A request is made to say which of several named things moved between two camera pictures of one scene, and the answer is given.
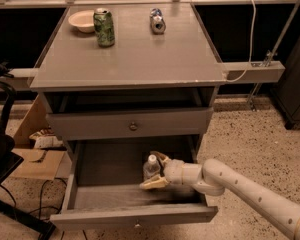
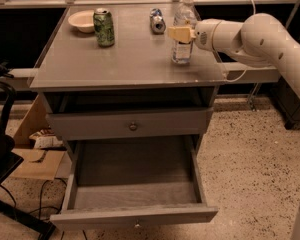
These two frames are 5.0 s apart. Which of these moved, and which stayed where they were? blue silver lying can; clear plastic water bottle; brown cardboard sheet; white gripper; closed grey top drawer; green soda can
Moved: clear plastic water bottle; white gripper
Stayed: brown cardboard sheet; closed grey top drawer; green soda can; blue silver lying can
